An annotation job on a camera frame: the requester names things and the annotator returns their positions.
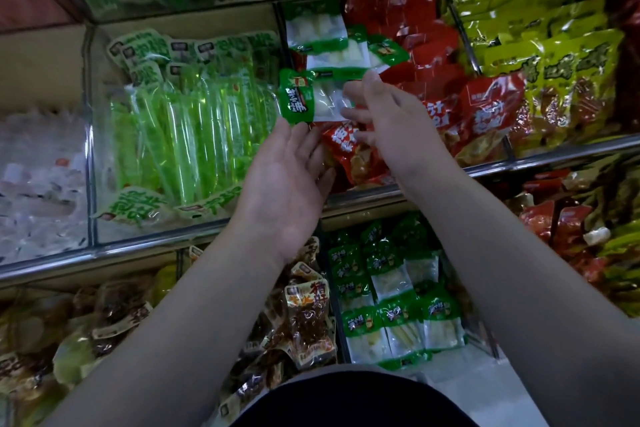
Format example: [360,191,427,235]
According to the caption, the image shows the pile of brown snack packets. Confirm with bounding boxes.
[215,236,339,425]

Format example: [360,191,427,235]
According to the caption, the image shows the pile of green bamboo packets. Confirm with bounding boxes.
[328,213,467,371]

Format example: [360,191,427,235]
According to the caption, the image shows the black shirt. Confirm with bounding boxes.
[230,370,481,427]

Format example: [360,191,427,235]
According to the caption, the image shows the person's right forearm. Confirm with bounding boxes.
[415,166,640,427]

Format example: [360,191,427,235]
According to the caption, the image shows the pile of white jelly sticks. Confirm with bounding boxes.
[0,106,93,265]

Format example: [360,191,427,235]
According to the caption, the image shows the person's right hand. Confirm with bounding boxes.
[340,71,459,195]

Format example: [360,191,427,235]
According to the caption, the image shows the yellow green packets pile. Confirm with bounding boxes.
[448,0,627,155]

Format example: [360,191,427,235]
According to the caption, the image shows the person's left forearm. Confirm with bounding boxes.
[40,226,306,427]

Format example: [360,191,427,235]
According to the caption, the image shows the long green vegetable packets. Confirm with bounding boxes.
[95,29,286,231]

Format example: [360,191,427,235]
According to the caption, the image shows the person's left hand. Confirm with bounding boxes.
[230,119,337,265]

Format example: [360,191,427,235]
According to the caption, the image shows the green packet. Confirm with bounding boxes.
[278,68,373,125]

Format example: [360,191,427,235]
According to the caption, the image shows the pile of glossy red snacks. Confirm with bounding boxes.
[508,151,640,321]

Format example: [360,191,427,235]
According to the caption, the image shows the pile of jelly cups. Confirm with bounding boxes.
[0,266,183,427]

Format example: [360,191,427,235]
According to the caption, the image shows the red packets pile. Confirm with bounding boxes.
[320,0,527,189]

